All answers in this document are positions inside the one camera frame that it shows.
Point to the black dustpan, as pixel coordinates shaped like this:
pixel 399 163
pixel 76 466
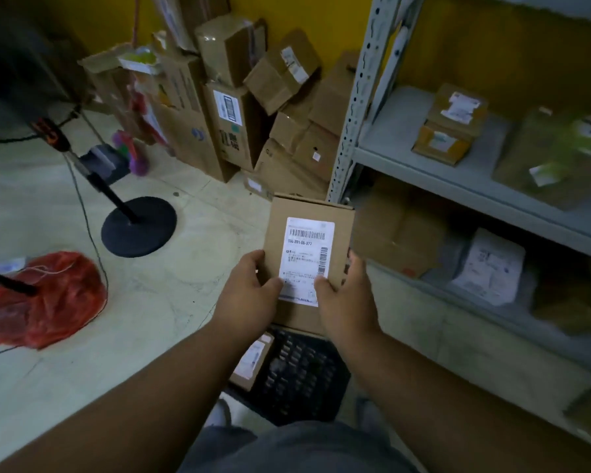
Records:
pixel 106 162

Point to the person's grey shorts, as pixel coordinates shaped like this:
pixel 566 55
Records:
pixel 295 450

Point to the purple and pink toy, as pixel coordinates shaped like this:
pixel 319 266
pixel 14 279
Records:
pixel 133 152

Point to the cardboard box with white label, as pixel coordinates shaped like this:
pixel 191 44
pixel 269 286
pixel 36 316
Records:
pixel 300 221

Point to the yellow cardboard box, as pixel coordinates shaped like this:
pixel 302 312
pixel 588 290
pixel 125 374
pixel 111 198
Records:
pixel 438 145

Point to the small labelled cardboard box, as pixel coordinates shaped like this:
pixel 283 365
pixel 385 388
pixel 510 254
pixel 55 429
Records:
pixel 251 362

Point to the brown box with white label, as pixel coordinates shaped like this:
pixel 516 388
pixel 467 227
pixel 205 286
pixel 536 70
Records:
pixel 460 110

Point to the black pole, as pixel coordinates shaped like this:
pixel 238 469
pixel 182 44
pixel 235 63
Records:
pixel 7 282

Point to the grey bag with white label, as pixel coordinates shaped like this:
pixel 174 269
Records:
pixel 492 265

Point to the plain brown cardboard box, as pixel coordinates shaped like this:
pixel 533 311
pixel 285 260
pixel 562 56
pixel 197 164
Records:
pixel 399 226

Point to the person's right forearm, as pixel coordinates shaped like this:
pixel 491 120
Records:
pixel 448 413

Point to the black plastic crate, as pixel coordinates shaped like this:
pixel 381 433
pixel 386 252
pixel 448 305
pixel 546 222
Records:
pixel 303 379

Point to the black fan head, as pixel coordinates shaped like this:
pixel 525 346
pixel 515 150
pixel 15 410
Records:
pixel 24 59

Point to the brown parcel with green tape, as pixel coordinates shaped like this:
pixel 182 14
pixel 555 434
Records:
pixel 546 152

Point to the dark brown parcel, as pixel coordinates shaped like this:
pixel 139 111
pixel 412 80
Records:
pixel 571 300

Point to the pile of cardboard boxes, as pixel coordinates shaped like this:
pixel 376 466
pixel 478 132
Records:
pixel 236 118

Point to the person's left hand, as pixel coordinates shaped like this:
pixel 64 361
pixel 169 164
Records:
pixel 241 300

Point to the person's right thumb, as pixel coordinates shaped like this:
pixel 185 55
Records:
pixel 324 289

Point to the black stand with round base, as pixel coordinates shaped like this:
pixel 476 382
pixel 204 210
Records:
pixel 140 226

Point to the grey metal shelf rack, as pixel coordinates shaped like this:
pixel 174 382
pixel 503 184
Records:
pixel 399 142

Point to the person's right hand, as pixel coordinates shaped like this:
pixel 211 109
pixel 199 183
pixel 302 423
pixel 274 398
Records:
pixel 349 310

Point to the person's left thumb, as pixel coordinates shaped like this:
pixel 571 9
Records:
pixel 273 288

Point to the red mesh bag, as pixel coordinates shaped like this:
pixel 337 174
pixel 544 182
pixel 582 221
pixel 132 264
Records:
pixel 54 300

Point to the person's left forearm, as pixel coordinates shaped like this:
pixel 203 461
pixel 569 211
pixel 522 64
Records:
pixel 143 403

